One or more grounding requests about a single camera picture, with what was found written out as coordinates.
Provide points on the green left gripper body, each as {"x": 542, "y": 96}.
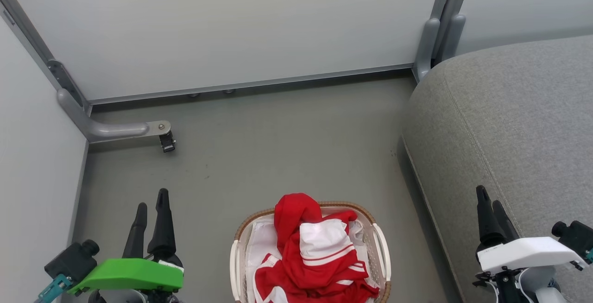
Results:
{"x": 129, "y": 273}

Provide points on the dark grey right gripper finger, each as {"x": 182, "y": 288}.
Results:
{"x": 506, "y": 222}
{"x": 487, "y": 222}

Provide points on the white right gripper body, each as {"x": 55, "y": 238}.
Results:
{"x": 523, "y": 249}

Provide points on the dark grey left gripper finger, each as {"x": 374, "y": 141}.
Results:
{"x": 135, "y": 236}
{"x": 162, "y": 224}

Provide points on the red and white shorts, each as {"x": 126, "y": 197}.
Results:
{"x": 296, "y": 219}

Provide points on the red garment with white stripes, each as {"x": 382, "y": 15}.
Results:
{"x": 319, "y": 282}

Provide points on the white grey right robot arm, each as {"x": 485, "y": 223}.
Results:
{"x": 533, "y": 287}

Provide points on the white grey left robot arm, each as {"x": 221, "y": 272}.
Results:
{"x": 125, "y": 296}

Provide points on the grey fabric sofa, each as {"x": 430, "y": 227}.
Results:
{"x": 505, "y": 131}

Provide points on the white cloth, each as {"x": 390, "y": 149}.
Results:
{"x": 259, "y": 243}

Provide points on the grey partition foot with caster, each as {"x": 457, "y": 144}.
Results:
{"x": 111, "y": 129}

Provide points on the white plastic laundry basket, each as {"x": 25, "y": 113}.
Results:
{"x": 381, "y": 256}

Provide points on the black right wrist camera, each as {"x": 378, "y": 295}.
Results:
{"x": 577, "y": 236}

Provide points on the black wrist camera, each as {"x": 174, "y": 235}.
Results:
{"x": 72, "y": 261}
{"x": 577, "y": 236}

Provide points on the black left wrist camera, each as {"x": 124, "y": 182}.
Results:
{"x": 72, "y": 261}

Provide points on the grey partition post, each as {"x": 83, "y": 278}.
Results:
{"x": 41, "y": 53}
{"x": 440, "y": 25}

